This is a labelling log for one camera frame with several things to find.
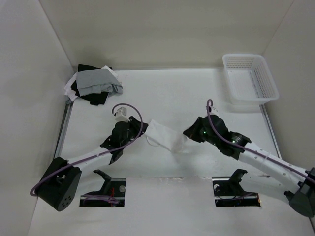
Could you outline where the white tank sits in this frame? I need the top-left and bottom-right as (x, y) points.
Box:
(144, 119), (187, 153)
(64, 64), (123, 105)

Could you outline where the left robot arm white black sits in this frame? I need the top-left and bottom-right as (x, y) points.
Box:
(31, 116), (148, 211)

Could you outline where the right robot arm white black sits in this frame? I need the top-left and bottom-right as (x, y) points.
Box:
(183, 115), (315, 218)

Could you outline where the black folded tank top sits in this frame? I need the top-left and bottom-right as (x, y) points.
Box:
(70, 64), (108, 106)

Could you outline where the grey folded tank top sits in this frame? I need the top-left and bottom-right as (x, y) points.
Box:
(76, 68), (123, 96)

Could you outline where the white folded tank top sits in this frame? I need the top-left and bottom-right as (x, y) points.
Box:
(64, 64), (123, 105)

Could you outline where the white plastic mesh basket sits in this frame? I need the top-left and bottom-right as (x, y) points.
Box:
(222, 54), (279, 105)

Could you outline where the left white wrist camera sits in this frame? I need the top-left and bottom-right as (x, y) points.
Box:
(114, 107), (130, 122)

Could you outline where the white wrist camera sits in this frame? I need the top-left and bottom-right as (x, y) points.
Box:
(114, 107), (130, 122)
(206, 106), (219, 116)

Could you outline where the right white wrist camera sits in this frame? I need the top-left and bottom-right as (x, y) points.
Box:
(206, 106), (219, 116)

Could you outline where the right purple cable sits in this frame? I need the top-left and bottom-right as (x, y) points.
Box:
(205, 99), (315, 180)

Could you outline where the purple cable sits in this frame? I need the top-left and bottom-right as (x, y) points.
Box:
(30, 103), (144, 205)
(205, 99), (315, 180)

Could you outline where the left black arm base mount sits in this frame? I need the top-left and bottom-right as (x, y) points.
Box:
(79, 170), (126, 208)

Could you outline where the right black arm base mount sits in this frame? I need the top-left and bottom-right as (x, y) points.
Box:
(212, 169), (261, 207)

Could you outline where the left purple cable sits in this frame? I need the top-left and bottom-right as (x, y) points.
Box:
(30, 103), (144, 205)

